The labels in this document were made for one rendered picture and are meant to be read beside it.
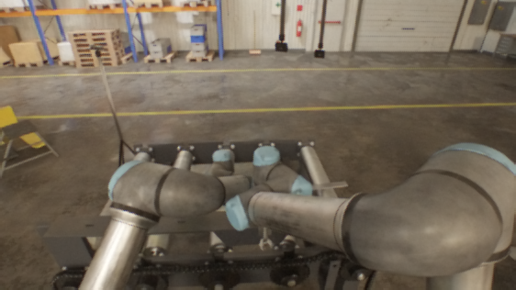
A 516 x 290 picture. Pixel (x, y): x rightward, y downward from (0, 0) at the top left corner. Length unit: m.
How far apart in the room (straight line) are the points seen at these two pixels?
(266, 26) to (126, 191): 9.36
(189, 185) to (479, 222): 0.49
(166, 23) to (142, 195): 9.55
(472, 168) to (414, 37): 11.47
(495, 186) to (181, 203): 0.52
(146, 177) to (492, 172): 0.61
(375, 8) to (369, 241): 10.61
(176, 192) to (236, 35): 9.32
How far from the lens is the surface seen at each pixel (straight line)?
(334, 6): 10.24
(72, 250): 1.29
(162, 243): 1.32
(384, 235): 0.33
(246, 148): 1.91
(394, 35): 11.37
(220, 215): 1.01
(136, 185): 0.64
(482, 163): 0.42
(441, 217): 0.33
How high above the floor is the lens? 1.89
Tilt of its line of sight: 28 degrees down
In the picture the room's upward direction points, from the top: straight up
